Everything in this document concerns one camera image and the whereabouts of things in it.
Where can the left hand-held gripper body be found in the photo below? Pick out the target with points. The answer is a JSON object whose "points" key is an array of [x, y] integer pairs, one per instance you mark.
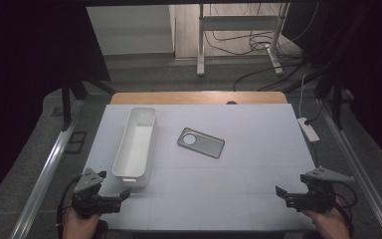
{"points": [[89, 202]]}

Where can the person's right hand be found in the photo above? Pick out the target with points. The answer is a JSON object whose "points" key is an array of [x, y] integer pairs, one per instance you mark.
{"points": [[331, 225]]}

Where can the white plastic bin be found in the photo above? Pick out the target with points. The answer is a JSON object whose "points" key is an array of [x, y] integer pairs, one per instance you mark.
{"points": [[136, 142]]}

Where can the aluminium rail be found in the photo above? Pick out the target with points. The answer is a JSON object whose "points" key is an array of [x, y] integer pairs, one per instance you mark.
{"points": [[358, 166], [46, 169]]}

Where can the black curtain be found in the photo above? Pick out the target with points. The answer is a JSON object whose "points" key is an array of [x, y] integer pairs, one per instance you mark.
{"points": [[20, 83], [371, 66]]}

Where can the white power strip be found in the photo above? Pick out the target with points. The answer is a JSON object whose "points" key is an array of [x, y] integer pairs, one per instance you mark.
{"points": [[308, 130]]}

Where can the black desk grommet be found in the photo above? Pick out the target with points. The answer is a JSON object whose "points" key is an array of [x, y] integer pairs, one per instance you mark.
{"points": [[231, 102]]}

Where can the grey phone case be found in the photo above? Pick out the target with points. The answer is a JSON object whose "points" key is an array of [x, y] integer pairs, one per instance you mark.
{"points": [[205, 144]]}

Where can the person's dark clothing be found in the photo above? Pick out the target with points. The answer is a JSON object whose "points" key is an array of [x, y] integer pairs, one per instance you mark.
{"points": [[102, 230]]}

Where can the white desk frame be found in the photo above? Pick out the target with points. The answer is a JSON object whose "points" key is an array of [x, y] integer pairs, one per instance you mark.
{"points": [[200, 49]]}

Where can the black floor frame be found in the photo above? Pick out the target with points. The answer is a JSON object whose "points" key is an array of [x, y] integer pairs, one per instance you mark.
{"points": [[76, 142]]}

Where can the person's left hand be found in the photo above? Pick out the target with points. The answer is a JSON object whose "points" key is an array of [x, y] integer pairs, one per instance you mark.
{"points": [[79, 227]]}

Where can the white cabinet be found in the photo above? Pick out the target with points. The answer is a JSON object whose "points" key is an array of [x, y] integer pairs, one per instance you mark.
{"points": [[132, 30]]}

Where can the black metal stand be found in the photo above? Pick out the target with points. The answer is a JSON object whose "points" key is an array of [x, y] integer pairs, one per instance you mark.
{"points": [[66, 106], [337, 106]]}

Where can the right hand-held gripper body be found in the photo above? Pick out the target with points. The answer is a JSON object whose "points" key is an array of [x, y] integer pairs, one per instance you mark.
{"points": [[315, 200]]}

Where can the white table mat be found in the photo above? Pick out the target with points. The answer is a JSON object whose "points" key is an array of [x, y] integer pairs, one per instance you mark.
{"points": [[262, 159]]}

